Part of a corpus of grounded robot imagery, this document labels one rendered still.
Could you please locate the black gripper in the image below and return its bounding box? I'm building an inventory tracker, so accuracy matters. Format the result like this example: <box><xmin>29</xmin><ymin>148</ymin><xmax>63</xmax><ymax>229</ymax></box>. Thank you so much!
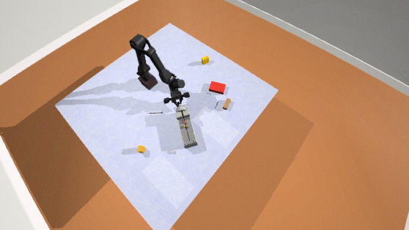
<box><xmin>163</xmin><ymin>89</ymin><xmax>190</xmax><ymax>107</ymax></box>

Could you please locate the tan rectangular block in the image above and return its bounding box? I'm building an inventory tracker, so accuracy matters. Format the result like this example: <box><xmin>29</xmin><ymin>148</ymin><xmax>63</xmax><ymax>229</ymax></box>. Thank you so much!
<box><xmin>223</xmin><ymin>98</ymin><xmax>231</xmax><ymax>110</ymax></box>

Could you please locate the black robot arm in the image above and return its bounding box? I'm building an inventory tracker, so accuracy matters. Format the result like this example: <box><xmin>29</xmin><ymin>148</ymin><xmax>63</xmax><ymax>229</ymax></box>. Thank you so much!
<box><xmin>129</xmin><ymin>34</ymin><xmax>185</xmax><ymax>101</ymax></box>

